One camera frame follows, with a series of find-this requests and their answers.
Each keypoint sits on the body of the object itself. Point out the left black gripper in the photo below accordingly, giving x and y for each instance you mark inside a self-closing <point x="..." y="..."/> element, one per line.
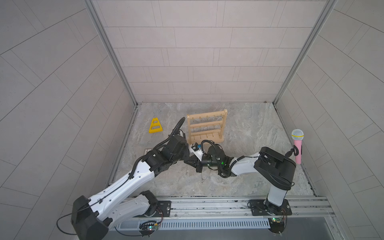
<point x="185" y="148"/>

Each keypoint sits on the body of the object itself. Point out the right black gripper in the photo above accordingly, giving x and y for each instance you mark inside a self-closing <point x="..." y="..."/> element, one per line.
<point x="195" y="162"/>

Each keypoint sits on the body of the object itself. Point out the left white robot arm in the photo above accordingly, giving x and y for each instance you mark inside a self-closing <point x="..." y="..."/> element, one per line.
<point x="93" y="217"/>

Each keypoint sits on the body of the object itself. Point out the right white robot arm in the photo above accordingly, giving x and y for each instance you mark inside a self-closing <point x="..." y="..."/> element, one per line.
<point x="278" y="169"/>

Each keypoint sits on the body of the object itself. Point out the wooden jewelry display stand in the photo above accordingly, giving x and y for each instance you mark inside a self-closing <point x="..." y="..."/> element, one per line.
<point x="207" y="126"/>

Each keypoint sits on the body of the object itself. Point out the small card box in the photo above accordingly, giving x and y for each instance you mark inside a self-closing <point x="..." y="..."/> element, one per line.
<point x="147" y="151"/>

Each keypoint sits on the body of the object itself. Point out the yellow triangular plastic piece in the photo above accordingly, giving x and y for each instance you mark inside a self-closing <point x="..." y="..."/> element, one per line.
<point x="155" y="126"/>

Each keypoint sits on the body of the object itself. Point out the white ventilation grille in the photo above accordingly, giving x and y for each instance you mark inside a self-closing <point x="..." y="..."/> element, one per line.
<point x="214" y="224"/>

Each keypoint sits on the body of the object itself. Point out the left green circuit board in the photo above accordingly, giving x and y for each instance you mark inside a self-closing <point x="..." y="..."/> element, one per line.
<point x="148" y="228"/>

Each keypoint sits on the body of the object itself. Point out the green circuit board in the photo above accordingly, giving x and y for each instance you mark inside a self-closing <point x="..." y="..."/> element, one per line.
<point x="148" y="228"/>
<point x="277" y="225"/>

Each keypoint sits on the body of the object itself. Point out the right green circuit board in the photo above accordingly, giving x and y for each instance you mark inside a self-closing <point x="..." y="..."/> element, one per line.
<point x="277" y="225"/>

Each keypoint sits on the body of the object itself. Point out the pink toy microphone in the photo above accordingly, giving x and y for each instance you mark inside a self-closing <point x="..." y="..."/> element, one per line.
<point x="298" y="136"/>

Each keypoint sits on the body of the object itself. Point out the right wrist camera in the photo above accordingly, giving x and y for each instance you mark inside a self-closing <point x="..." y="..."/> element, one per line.
<point x="197" y="150"/>

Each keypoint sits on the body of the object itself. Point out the aluminium mounting rail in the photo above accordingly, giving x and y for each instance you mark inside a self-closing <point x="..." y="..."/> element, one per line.
<point x="236" y="207"/>

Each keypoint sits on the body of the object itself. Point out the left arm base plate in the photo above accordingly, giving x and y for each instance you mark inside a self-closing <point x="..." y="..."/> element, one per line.
<point x="162" y="209"/>

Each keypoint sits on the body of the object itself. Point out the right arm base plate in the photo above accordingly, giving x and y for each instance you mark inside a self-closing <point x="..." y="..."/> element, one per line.
<point x="265" y="208"/>

